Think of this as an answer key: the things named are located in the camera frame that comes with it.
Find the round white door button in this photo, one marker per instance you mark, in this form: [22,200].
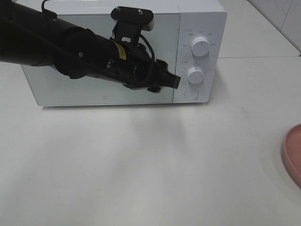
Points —
[191,94]

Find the upper white power knob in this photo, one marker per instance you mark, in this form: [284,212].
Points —
[200,45]

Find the white timer knob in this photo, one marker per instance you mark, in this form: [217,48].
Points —
[195,75]

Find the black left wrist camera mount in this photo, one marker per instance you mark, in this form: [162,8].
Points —
[130,22]

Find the pink round plate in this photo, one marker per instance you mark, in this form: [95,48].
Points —
[291,154]

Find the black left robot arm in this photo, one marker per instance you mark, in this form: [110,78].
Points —
[40,38]

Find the white microwave oven body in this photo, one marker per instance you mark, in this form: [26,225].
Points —
[196,17]

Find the white microwave door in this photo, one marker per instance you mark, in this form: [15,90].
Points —
[50,88]

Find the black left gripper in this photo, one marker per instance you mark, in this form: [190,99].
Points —
[137,67]

